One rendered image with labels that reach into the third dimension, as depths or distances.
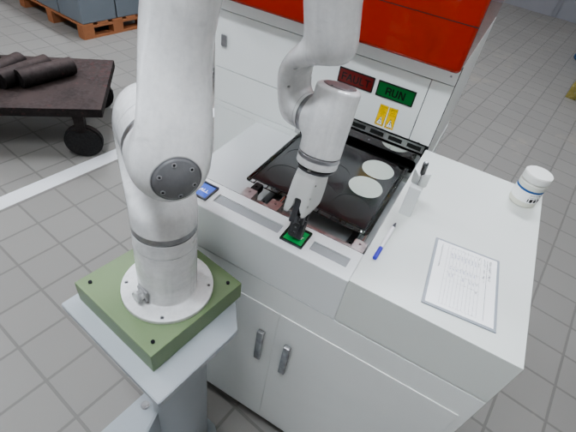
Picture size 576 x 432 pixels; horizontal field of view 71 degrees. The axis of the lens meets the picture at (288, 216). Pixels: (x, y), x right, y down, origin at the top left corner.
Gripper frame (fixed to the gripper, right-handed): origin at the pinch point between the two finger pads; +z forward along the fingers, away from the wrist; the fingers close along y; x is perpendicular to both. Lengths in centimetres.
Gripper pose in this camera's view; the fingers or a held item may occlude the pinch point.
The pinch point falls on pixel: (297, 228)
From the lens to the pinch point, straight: 88.5
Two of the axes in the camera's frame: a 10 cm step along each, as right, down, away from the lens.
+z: -2.3, 8.3, 5.1
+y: -4.5, 3.8, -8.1
